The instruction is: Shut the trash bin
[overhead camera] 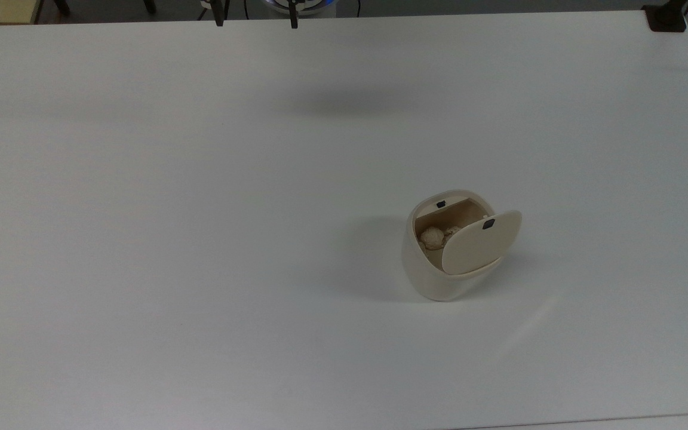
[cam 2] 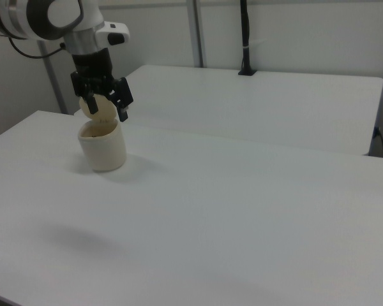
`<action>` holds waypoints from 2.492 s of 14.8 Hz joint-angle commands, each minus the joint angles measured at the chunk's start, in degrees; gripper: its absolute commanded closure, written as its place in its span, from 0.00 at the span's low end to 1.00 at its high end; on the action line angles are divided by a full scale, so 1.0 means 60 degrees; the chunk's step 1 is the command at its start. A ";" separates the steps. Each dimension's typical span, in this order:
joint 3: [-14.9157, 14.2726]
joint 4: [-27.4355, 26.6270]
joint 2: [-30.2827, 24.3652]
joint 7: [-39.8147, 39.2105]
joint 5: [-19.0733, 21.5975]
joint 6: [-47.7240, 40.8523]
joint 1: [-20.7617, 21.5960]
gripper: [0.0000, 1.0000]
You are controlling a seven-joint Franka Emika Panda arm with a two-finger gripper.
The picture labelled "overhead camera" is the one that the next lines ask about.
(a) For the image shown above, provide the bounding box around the cream trash bin lid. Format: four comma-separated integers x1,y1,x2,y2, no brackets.
441,210,523,276

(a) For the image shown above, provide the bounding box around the cream trash bin body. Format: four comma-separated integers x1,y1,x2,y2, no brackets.
401,189,503,302

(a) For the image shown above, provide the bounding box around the black table clamp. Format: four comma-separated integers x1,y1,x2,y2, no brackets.
643,0,688,33

